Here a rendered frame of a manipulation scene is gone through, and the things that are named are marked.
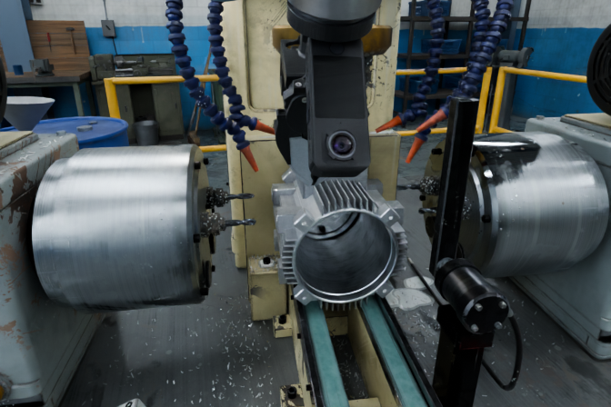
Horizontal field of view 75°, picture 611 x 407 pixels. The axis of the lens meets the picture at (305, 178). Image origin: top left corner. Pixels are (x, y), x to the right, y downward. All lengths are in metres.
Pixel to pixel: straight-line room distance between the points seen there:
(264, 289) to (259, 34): 0.49
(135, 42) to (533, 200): 5.38
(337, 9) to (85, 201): 0.40
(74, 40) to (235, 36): 4.84
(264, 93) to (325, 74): 0.51
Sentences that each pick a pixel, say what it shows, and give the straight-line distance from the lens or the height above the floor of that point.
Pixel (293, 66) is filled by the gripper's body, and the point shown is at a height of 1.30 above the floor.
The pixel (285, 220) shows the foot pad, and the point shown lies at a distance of 0.59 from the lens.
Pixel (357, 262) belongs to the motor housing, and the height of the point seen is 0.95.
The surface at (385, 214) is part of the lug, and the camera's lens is 0.58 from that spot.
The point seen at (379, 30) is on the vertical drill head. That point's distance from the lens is 0.58.
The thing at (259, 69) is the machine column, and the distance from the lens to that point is 0.82.
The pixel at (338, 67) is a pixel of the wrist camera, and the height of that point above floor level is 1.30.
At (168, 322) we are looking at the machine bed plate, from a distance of 0.85.
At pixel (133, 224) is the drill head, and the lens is 0.55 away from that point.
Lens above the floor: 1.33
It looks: 20 degrees down
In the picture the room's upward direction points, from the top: straight up
